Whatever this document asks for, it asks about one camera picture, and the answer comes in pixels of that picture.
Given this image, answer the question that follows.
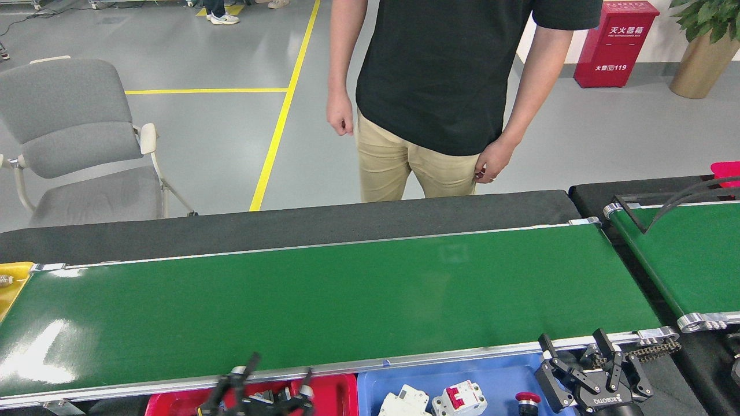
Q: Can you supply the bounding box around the potted plant gold pot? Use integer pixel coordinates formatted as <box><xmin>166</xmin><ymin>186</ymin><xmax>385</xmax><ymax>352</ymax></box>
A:
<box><xmin>669</xmin><ymin>0</ymin><xmax>740</xmax><ymax>99</ymax></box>

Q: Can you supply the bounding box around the pink plastic crate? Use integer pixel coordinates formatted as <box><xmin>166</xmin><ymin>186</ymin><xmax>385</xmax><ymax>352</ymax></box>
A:
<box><xmin>710</xmin><ymin>162</ymin><xmax>740</xmax><ymax>188</ymax></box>

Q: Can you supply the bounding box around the person's left hand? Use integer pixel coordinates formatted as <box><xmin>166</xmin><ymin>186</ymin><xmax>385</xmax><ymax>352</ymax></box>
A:
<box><xmin>474</xmin><ymin>138</ymin><xmax>516</xmax><ymax>184</ymax></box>

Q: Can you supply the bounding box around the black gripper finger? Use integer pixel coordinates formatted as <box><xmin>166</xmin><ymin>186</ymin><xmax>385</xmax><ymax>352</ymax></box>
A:
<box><xmin>199</xmin><ymin>352</ymin><xmax>261</xmax><ymax>416</ymax></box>
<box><xmin>282</xmin><ymin>369</ymin><xmax>316</xmax><ymax>416</ymax></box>

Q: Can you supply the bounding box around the person's right hand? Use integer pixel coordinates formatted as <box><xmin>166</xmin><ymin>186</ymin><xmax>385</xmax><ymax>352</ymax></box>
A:
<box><xmin>327</xmin><ymin>94</ymin><xmax>354</xmax><ymax>137</ymax></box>

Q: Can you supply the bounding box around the black guide frame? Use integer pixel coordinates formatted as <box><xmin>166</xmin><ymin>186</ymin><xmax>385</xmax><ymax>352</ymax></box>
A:
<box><xmin>614</xmin><ymin>190</ymin><xmax>740</xmax><ymax>235</ymax></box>

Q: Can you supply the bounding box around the yellow plastic tray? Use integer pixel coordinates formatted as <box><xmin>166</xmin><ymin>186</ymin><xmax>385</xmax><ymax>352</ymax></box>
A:
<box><xmin>0</xmin><ymin>262</ymin><xmax>35</xmax><ymax>321</ymax></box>

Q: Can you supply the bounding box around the red push button switch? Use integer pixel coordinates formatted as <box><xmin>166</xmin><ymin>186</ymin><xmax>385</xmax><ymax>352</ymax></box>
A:
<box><xmin>515</xmin><ymin>391</ymin><xmax>542</xmax><ymax>416</ymax></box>

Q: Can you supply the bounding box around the plain white circuit breaker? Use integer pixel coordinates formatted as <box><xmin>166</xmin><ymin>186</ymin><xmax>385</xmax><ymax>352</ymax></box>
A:
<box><xmin>378</xmin><ymin>384</ymin><xmax>432</xmax><ymax>416</ymax></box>

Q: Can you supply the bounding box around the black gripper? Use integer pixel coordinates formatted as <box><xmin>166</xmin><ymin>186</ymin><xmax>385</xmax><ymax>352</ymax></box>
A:
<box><xmin>535</xmin><ymin>329</ymin><xmax>654</xmax><ymax>416</ymax></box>

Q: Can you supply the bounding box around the black curved cable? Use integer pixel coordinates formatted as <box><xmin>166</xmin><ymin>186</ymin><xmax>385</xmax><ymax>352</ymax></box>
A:
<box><xmin>662</xmin><ymin>185</ymin><xmax>740</xmax><ymax>219</ymax></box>
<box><xmin>645</xmin><ymin>176</ymin><xmax>740</xmax><ymax>233</ymax></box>

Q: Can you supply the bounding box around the white circuit breaker red handle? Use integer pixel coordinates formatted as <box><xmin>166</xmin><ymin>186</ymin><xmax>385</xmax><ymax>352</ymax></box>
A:
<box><xmin>431</xmin><ymin>380</ymin><xmax>488</xmax><ymax>416</ymax></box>

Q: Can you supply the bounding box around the red fire extinguisher box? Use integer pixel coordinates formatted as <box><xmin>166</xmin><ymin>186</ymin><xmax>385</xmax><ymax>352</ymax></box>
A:
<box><xmin>573</xmin><ymin>0</ymin><xmax>661</xmax><ymax>88</ymax></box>

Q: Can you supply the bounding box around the long green conveyor belt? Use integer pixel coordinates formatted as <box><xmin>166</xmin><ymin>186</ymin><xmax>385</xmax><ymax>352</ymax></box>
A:
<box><xmin>0</xmin><ymin>217</ymin><xmax>682</xmax><ymax>411</ymax></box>

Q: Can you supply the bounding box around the black conveyor motor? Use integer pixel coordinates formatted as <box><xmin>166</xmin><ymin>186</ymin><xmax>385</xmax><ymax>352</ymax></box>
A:
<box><xmin>727</xmin><ymin>332</ymin><xmax>740</xmax><ymax>388</ymax></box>

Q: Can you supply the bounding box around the red plastic bin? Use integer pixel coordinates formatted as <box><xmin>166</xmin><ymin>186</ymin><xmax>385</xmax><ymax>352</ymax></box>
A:
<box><xmin>145</xmin><ymin>374</ymin><xmax>359</xmax><ymax>416</ymax></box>

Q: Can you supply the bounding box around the blue plastic bin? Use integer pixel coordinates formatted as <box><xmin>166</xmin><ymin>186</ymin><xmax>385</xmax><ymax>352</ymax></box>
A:
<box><xmin>357</xmin><ymin>354</ymin><xmax>579</xmax><ymax>416</ymax></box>

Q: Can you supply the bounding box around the black drive chain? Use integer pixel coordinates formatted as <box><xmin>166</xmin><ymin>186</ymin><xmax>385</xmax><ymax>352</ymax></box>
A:
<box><xmin>590</xmin><ymin>341</ymin><xmax>682</xmax><ymax>367</ymax></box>

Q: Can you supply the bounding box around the grey office chair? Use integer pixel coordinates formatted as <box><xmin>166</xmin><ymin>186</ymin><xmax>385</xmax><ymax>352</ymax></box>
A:
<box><xmin>0</xmin><ymin>55</ymin><xmax>198</xmax><ymax>229</ymax></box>

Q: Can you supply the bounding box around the short green conveyor belt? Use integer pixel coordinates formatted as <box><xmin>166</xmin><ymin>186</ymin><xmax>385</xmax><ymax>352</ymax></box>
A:
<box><xmin>603</xmin><ymin>199</ymin><xmax>740</xmax><ymax>334</ymax></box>

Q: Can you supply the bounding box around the person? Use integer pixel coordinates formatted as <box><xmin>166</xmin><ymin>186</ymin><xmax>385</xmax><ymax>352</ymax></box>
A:
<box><xmin>327</xmin><ymin>0</ymin><xmax>604</xmax><ymax>203</ymax></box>

